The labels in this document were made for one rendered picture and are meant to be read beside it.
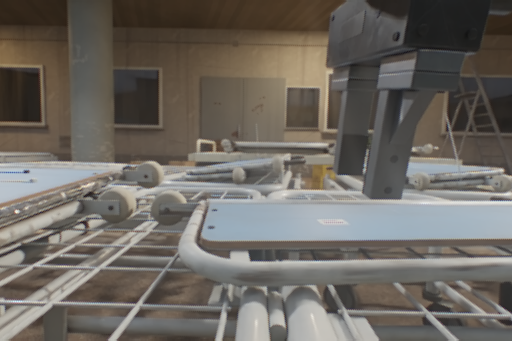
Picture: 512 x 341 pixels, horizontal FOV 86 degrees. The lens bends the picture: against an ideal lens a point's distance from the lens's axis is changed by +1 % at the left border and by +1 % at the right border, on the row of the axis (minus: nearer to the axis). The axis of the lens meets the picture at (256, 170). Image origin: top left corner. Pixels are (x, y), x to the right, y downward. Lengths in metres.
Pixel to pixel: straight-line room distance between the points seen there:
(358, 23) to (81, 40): 4.96
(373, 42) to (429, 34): 0.04
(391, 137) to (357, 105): 0.07
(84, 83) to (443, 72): 4.87
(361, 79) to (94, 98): 4.73
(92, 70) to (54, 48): 3.23
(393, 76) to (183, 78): 6.57
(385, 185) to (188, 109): 6.41
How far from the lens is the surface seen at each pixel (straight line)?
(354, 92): 0.27
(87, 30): 5.14
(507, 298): 0.83
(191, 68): 6.74
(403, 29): 0.19
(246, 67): 6.58
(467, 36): 0.21
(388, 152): 0.22
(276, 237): 0.34
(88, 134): 4.86
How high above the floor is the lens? 0.63
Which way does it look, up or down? 4 degrees down
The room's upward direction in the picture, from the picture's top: 1 degrees clockwise
